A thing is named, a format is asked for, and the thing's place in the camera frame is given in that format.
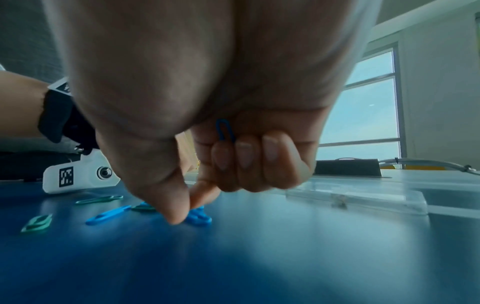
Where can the person's right hand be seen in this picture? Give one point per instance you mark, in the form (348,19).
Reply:
(210,74)

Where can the person's left hand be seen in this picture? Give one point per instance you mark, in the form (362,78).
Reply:
(186,154)

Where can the dark blue paper clip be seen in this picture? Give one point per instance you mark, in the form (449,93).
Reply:
(223,129)

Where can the light blue paper clip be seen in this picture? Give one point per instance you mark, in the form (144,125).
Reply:
(107,215)
(198,216)

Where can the person's left forearm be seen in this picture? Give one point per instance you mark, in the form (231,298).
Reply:
(20,104)

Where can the green paper clip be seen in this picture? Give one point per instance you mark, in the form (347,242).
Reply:
(98,199)
(144,207)
(36,223)

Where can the window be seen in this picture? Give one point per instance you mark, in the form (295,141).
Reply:
(367,115)

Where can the black table socket box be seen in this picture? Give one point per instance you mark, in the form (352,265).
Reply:
(348,167)

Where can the clear plastic box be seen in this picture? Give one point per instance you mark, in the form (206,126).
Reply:
(360,197)

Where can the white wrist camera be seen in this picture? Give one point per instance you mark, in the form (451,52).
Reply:
(80,175)

